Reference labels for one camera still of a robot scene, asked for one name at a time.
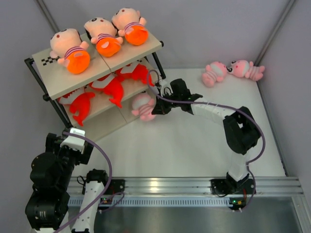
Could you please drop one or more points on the right doll orange pants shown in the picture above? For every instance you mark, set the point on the right doll orange pants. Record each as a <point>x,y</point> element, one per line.
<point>131,25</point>

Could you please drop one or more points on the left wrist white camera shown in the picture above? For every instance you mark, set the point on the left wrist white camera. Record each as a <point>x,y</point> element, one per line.
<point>75,143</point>

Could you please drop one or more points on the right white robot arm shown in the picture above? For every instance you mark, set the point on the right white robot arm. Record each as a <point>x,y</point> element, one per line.
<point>241,133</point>

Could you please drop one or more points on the pink plush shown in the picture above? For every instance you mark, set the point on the pink plush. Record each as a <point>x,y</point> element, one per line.
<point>245,69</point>
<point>142,107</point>
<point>215,72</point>

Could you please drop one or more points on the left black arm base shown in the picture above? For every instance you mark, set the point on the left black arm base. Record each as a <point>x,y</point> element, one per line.
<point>116,186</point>

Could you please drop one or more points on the aluminium mounting rail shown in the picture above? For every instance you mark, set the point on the aluminium mounting rail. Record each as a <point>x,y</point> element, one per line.
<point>201,186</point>

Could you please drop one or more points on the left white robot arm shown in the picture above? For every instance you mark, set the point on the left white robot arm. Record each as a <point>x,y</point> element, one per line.
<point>47,208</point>

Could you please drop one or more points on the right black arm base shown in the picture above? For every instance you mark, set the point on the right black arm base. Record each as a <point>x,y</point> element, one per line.
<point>224,186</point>

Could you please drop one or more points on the white slotted cable duct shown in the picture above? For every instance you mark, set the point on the white slotted cable duct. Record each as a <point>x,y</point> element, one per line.
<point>130,201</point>

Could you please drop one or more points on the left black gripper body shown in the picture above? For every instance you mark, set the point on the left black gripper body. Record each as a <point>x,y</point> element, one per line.
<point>65,154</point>

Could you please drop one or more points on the beige three-tier shelf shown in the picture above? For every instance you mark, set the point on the beige three-tier shelf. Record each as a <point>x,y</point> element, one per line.
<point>97,101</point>

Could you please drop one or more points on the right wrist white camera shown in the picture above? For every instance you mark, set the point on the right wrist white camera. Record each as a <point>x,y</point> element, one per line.
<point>164,88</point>

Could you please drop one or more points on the middle doll orange pants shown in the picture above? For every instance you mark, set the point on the middle doll orange pants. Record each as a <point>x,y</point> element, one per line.
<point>102,34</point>

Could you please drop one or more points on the left doll orange pants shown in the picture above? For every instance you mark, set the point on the left doll orange pants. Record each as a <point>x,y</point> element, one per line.
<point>70,50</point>

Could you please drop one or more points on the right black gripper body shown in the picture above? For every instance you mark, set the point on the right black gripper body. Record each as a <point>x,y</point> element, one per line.
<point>166,106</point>

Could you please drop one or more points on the wrist white camera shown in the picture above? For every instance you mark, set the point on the wrist white camera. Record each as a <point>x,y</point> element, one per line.
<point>75,143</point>
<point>164,88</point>

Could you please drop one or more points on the red plush fish white face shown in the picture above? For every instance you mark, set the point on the red plush fish white face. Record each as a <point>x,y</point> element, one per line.
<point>79,103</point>

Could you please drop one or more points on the doll orange pants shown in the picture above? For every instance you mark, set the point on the doll orange pants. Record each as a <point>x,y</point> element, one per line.
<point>70,50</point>
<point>102,34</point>
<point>131,25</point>

